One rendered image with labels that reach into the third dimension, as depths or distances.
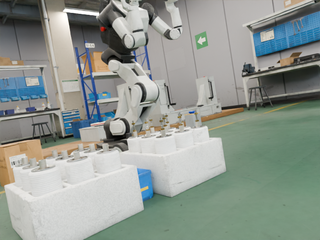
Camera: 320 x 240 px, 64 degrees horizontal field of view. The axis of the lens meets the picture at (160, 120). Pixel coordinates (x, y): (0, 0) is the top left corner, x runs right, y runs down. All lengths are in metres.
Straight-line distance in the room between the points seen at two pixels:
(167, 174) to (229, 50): 6.11
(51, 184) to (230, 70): 6.41
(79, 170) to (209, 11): 6.88
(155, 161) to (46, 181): 0.47
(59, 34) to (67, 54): 0.57
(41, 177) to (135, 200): 0.35
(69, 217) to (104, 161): 0.22
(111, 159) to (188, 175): 0.39
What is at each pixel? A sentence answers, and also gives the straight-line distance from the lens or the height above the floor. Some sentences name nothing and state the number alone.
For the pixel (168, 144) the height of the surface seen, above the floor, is 0.22.
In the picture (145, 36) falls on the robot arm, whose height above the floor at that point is 0.81.
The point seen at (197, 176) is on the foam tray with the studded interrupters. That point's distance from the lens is 1.24.
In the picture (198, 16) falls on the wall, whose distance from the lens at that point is 7.74.
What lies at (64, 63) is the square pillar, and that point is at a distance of 7.85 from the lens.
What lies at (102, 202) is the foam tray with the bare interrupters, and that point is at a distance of 0.96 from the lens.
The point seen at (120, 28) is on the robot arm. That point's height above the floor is 0.89.
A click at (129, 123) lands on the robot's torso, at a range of 1.95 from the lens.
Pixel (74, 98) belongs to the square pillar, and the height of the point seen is 1.02.
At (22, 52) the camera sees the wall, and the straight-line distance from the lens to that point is 9.98.
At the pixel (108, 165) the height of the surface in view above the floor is 0.21.
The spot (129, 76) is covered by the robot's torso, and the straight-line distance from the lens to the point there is 1.88.
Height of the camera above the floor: 0.39
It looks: 3 degrees down
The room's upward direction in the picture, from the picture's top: 10 degrees counter-clockwise
